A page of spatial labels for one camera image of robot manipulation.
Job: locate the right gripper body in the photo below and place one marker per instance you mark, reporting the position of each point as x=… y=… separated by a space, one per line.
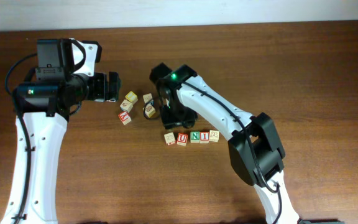
x=178 y=116

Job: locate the red letter Y block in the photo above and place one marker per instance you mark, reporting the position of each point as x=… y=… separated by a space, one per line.
x=124 y=117

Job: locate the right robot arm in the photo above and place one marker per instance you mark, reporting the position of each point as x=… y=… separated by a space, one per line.
x=255 y=149

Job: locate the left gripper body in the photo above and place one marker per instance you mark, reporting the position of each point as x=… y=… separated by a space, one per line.
x=96 y=87

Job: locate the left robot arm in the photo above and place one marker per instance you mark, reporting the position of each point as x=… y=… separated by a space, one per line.
x=52 y=92

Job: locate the yellow edged picture block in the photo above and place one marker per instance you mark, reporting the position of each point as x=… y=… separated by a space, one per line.
x=149 y=111

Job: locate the green edged picture block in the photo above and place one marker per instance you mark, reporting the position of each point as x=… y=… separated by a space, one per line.
x=214 y=135

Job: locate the red letter U block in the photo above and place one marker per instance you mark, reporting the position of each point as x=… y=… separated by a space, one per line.
x=182 y=139

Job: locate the yellow wooden block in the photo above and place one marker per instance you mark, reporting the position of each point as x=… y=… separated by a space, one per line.
x=132 y=97

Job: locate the red letter I block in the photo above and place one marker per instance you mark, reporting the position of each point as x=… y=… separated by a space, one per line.
x=204 y=137

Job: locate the plain block orange picture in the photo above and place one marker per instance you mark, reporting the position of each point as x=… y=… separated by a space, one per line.
x=126 y=106

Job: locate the plain block blue side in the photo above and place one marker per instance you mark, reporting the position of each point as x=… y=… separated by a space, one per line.
x=148 y=98

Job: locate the plain wooden picture block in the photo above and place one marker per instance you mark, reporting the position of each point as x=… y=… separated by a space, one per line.
x=170 y=138

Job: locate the green letter N block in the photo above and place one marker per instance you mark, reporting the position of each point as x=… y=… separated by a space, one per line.
x=195 y=137

